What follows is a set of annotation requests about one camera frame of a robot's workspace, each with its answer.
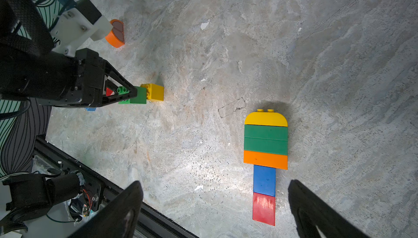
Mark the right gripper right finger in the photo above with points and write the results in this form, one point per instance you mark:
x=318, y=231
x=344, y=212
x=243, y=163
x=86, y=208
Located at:
x=314, y=217

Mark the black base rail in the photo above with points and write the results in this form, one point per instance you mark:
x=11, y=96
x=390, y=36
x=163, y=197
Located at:
x=151, y=223

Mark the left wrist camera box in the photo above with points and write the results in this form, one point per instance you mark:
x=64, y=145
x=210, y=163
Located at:
x=76, y=25

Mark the blue square lego brick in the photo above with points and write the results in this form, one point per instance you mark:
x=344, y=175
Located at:
x=264, y=180

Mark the green square lego brick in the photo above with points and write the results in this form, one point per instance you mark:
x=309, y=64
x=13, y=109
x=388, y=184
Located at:
x=141, y=97

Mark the orange curved lego brick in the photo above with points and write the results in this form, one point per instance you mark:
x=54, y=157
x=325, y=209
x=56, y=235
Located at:
x=116, y=37

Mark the orange long lego brick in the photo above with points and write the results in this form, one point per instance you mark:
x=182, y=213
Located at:
x=266, y=159

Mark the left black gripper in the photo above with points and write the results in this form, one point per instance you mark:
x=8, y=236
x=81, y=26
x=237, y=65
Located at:
x=58, y=80

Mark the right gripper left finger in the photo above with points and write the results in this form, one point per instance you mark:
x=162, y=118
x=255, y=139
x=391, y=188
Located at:
x=116, y=220

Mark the yellow curved lego brick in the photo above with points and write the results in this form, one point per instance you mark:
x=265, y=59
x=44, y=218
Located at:
x=268, y=118

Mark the red square lego brick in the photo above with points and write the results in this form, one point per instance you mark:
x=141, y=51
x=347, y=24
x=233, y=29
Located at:
x=264, y=208

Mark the yellow square lego brick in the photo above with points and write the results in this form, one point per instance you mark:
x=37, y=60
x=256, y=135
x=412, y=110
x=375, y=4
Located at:
x=154, y=93

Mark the red long lego brick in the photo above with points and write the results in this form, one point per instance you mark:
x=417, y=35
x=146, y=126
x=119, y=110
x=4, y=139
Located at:
x=109, y=92

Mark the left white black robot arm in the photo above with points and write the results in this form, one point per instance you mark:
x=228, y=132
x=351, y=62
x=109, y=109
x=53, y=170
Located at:
x=23, y=29

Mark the green long lego brick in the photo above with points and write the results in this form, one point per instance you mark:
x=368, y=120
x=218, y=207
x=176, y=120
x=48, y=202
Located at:
x=266, y=146
x=266, y=132

